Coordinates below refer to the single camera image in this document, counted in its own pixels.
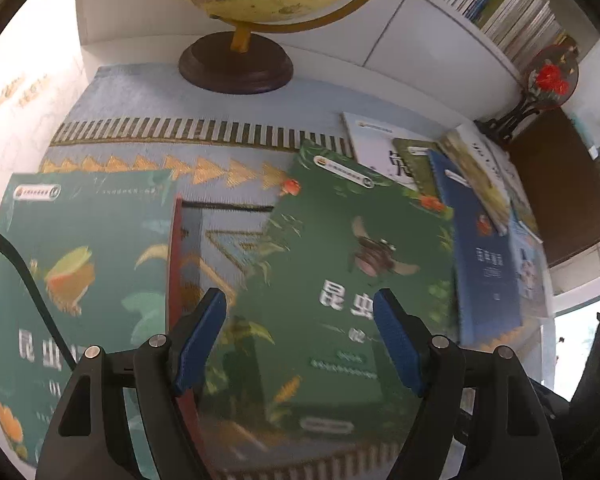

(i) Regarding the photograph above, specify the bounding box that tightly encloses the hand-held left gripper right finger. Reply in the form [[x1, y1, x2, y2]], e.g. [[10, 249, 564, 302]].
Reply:
[[372, 288, 563, 480]]

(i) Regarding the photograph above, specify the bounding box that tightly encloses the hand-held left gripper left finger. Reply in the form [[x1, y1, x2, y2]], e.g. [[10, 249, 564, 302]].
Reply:
[[35, 287, 228, 480]]

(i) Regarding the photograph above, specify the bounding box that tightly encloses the green book with beetle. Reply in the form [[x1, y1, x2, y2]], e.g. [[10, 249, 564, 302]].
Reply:
[[200, 139, 461, 466]]

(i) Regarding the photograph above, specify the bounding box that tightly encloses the olive book with red bug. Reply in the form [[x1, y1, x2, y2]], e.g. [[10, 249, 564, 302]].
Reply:
[[390, 137, 443, 198]]

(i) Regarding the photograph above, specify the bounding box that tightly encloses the white book with pond scene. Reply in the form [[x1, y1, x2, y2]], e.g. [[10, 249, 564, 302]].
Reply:
[[437, 125, 543, 243]]

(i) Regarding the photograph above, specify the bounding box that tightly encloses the row of white and blue books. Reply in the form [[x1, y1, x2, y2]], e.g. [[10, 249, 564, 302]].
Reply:
[[420, 0, 571, 73]]

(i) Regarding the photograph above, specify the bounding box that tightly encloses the large blue book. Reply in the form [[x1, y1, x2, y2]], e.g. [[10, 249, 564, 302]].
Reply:
[[426, 149, 525, 347]]

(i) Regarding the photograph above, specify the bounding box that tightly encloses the light blue book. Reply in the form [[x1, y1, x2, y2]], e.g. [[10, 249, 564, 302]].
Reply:
[[507, 217, 556, 318]]

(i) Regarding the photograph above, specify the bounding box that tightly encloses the teal green book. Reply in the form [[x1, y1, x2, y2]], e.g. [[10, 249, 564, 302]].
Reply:
[[0, 170, 206, 466]]

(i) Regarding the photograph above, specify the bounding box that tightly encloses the brown wooden cabinet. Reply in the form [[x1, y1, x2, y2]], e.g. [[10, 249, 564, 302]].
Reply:
[[507, 105, 600, 268]]

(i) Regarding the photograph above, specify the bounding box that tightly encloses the patterned blue mat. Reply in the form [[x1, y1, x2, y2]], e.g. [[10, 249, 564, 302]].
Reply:
[[0, 62, 546, 480]]

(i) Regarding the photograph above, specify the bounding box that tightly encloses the round fan ornament on stand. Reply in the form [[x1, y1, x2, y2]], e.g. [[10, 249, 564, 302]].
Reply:
[[475, 42, 581, 146]]

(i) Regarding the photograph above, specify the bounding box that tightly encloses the black cable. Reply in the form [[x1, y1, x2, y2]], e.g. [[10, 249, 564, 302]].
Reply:
[[0, 220, 78, 368]]

